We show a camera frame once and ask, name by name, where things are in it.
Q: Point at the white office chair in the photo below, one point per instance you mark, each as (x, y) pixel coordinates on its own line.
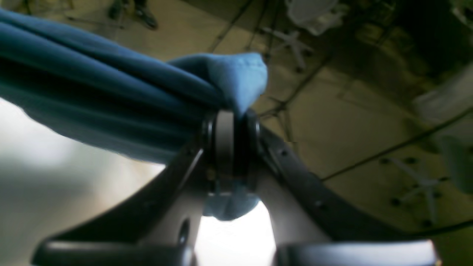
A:
(313, 16)

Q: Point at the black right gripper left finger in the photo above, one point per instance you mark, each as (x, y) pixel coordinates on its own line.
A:
(159, 224)

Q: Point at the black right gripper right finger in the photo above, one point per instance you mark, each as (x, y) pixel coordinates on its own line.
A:
(312, 225)

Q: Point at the dark navy blue T-shirt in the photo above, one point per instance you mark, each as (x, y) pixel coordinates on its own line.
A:
(93, 90)

